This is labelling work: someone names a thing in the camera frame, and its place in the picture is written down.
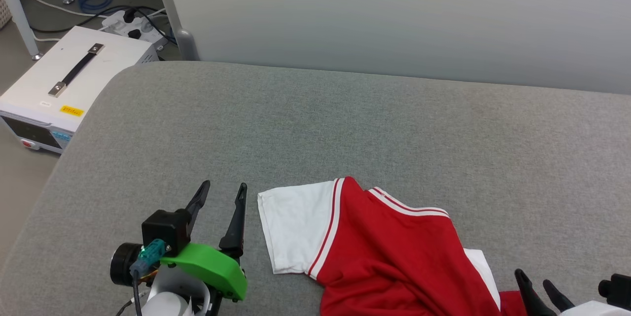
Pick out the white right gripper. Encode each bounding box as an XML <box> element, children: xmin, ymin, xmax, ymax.
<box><xmin>514</xmin><ymin>269</ymin><xmax>631</xmax><ymax>316</ymax></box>

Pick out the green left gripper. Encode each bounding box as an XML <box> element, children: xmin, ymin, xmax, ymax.
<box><xmin>109</xmin><ymin>180</ymin><xmax>248</xmax><ymax>302</ymax></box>

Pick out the red and white t-shirt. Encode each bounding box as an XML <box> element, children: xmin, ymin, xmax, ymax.
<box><xmin>257</xmin><ymin>176</ymin><xmax>529</xmax><ymax>316</ymax></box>

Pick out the grey partition foot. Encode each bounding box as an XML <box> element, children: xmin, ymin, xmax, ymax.
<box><xmin>175</xmin><ymin>27</ymin><xmax>201</xmax><ymax>62</ymax></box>

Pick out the white power strip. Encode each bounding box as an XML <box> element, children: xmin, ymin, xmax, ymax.
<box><xmin>101</xmin><ymin>9</ymin><xmax>166</xmax><ymax>46</ymax></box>

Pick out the white instrument box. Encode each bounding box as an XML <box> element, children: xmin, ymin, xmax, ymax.
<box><xmin>0</xmin><ymin>26</ymin><xmax>160</xmax><ymax>154</ymax></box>

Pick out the white partition panel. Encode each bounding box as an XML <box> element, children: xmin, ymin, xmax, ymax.
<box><xmin>150</xmin><ymin>0</ymin><xmax>631</xmax><ymax>95</ymax></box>

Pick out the black cable with teal plug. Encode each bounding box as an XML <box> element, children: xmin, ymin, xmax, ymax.
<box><xmin>128</xmin><ymin>238</ymin><xmax>169</xmax><ymax>316</ymax></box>

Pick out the black box carry handle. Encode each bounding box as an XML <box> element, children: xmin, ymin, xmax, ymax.
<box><xmin>47</xmin><ymin>43</ymin><xmax>105</xmax><ymax>99</ymax></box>

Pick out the black floor power cable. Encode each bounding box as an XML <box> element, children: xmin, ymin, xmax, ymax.
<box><xmin>30</xmin><ymin>5</ymin><xmax>177</xmax><ymax>45</ymax></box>

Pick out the white floor cable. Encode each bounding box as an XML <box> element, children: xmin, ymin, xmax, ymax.
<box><xmin>17</xmin><ymin>0</ymin><xmax>106</xmax><ymax>19</ymax></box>

